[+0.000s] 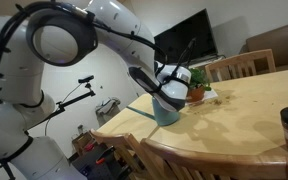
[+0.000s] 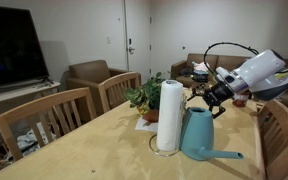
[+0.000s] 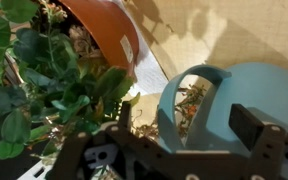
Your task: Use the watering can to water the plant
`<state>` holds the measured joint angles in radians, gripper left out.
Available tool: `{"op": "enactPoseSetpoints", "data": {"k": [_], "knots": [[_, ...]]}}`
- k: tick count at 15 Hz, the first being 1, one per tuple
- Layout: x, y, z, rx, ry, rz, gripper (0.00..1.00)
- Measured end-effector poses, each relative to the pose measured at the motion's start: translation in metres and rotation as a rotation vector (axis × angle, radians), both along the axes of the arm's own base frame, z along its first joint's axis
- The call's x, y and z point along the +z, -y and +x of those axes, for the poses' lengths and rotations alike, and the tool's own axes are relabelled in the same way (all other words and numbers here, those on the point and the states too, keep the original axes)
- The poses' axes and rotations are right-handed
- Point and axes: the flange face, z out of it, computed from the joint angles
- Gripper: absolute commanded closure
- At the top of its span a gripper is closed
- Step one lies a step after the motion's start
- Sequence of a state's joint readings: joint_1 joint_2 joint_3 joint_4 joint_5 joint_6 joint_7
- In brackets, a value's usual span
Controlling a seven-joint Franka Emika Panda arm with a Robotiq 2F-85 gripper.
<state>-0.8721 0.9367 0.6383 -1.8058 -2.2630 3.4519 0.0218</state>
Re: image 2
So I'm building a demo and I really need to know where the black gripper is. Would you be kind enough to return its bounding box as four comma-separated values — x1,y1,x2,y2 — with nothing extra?
187,81,234,119

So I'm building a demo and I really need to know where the teal plastic watering can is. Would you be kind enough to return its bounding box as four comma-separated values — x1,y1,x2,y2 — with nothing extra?
180,107,243,161

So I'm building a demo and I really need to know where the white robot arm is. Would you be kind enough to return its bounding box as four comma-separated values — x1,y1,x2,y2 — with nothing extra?
188,46,288,118

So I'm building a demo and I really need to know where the terracotta plant pot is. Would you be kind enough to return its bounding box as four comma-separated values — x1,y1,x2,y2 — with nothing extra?
139,109,159,123

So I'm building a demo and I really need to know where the green potted plant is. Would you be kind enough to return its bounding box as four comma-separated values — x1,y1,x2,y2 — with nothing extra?
126,72,165,115

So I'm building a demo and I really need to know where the pile of items on sofa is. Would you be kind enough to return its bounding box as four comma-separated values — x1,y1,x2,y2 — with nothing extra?
180,61,211,83

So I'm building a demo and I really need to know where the dark jar with label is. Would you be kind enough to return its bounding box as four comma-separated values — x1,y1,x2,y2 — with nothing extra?
232,91,251,107

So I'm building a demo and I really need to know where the brown leather sofa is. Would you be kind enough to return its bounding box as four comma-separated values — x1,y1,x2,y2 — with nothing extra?
171,53,288,107

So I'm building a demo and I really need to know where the white paper towel roll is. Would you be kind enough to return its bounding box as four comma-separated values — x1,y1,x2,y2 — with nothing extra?
157,80,183,151

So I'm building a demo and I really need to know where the white paper under pot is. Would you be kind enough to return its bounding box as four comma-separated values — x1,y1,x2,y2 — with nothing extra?
135,117,158,132

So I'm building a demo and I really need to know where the metal paper towel holder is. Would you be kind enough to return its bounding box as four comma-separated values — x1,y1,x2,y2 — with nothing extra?
148,134,179,157

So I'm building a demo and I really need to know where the right wooden chair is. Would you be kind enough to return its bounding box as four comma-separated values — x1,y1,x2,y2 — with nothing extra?
257,100,288,180

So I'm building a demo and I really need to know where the wooden chair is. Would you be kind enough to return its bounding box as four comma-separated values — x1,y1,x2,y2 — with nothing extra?
257,100,288,180
0,87,97,161
98,72,140,112

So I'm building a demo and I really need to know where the far left wooden chair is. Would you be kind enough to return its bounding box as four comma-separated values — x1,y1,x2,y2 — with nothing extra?
98,72,140,112

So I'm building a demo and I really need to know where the white door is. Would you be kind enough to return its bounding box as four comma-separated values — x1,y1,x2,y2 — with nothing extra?
124,0,151,84

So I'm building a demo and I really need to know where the brown leather armchair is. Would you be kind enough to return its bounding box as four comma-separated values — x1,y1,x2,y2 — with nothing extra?
66,60,134,115

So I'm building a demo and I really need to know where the near left wooden chair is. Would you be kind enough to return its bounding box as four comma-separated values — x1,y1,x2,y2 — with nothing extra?
0,87,97,161

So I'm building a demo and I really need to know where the clutter on floor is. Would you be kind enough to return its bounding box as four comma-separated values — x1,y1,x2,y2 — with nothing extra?
17,123,49,156

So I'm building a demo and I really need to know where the black flat screen television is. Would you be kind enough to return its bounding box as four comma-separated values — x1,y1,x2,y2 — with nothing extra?
0,7,49,86

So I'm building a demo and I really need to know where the white tv stand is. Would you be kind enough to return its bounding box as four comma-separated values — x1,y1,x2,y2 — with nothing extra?
0,80,62,141

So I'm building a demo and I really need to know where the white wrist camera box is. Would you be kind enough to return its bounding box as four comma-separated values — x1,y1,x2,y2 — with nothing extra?
216,67,249,94

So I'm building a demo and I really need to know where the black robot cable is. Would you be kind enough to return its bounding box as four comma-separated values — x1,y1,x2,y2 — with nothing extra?
203,41,260,81

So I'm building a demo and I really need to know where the silver door handle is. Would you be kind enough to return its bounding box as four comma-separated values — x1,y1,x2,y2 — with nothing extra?
128,47,135,54

